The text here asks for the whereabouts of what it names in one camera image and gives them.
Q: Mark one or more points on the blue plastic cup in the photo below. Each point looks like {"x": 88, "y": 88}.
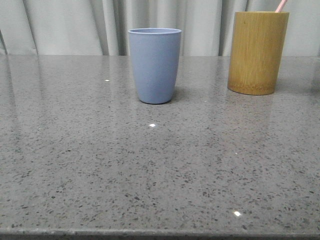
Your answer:
{"x": 154, "y": 54}

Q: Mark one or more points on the bamboo cylindrical holder cup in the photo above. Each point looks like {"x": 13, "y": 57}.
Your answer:
{"x": 256, "y": 51}

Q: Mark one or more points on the grey-white curtain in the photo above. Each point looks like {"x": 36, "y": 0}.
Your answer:
{"x": 100, "y": 27}

